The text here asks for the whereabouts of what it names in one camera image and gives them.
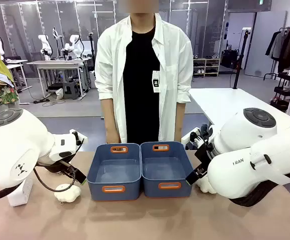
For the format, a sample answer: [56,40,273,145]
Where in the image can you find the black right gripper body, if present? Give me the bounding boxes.
[194,143,214,172]

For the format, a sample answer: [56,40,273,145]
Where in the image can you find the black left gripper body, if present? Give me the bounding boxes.
[56,159,82,180]

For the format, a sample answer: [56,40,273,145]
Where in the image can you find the white cloth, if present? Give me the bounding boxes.
[54,183,82,204]
[194,174,217,195]

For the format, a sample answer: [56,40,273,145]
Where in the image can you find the white digital clock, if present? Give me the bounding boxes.
[7,176,33,208]

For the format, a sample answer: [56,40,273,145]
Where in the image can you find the person's left forearm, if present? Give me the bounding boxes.
[174,101,186,141]

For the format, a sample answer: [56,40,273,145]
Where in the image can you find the person's right forearm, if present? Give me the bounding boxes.
[101,98,121,145]

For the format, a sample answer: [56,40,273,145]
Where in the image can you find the large white table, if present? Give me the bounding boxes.
[188,87,290,132]

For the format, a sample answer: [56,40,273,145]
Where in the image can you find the white plastic bag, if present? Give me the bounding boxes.
[55,87,65,101]

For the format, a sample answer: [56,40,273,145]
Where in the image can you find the dark grey plastic stool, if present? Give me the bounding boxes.
[63,81,80,101]

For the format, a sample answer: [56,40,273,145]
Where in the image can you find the wooden shoe rack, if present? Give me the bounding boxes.
[192,57,221,78]

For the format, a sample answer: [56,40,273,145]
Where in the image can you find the white ID badge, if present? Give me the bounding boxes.
[152,70,163,94]

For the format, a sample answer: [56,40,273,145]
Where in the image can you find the black bag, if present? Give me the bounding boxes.
[220,49,241,70]

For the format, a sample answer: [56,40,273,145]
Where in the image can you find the black trolley cart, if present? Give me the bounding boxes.
[270,71,290,112]

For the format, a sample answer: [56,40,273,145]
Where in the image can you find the person in white shirt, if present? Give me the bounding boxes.
[94,11,194,145]

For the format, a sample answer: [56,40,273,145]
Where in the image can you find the black tripod stand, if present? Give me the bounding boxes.
[232,28,251,90]

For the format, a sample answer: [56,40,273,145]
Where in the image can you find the white workbench table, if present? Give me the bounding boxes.
[26,59,87,100]

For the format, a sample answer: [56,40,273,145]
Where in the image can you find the small white desk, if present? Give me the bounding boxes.
[5,58,33,91]

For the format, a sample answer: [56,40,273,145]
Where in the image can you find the clothes rack with garments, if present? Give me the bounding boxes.
[264,26,290,81]

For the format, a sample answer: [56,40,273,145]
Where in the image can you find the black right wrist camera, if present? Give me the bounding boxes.
[181,123,210,151]

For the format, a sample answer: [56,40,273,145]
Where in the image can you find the blue basket orange handles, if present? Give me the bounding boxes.
[87,143,142,202]
[140,141,193,198]

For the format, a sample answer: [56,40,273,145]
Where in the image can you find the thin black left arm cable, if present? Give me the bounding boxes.
[33,137,85,193]

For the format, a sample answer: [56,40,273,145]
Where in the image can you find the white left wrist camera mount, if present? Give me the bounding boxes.
[69,128,89,146]

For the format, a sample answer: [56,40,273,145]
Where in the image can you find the thick black right arm hose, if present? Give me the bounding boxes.
[228,169,290,208]

